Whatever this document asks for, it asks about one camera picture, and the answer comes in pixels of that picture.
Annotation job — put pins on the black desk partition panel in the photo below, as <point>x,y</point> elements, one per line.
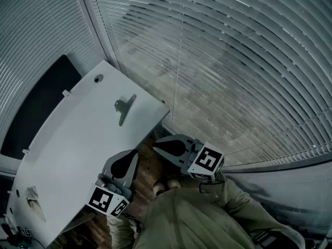
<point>39,108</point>

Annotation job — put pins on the person's left shoe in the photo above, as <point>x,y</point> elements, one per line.
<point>158,188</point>

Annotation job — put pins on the black white patterned tag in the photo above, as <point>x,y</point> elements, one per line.
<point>26,232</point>

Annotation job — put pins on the person's right shoe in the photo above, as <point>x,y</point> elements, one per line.
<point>173,183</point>

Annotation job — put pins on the crumpled white tissue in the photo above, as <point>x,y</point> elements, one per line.
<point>33,204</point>

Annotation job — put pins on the wide grey window blind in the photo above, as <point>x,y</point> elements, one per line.
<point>233,61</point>

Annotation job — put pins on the grey window sill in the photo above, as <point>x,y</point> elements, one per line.
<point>285,166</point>

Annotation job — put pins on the black device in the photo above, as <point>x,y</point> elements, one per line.
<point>9,233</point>

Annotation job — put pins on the person's left forearm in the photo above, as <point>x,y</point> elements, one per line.
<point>118,229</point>

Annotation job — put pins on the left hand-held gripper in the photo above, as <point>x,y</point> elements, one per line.
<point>107,200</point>

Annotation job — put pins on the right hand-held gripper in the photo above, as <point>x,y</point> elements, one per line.
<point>207,159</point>

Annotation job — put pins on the person's right forearm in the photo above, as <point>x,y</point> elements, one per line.
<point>233,198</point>

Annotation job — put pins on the black striped band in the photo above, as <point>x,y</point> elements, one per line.
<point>272,238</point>

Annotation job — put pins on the white partition bracket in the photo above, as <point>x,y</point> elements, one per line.
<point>66,93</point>
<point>25,151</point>

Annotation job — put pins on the person's olive jacket torso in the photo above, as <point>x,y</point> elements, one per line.
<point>186,222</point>

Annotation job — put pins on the grey window frame post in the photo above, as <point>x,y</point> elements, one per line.
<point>90,17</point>

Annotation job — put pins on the grey metal object clip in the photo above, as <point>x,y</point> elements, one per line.
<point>127,110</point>

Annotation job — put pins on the person's shoe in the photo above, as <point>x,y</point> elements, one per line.
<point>158,188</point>
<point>173,183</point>

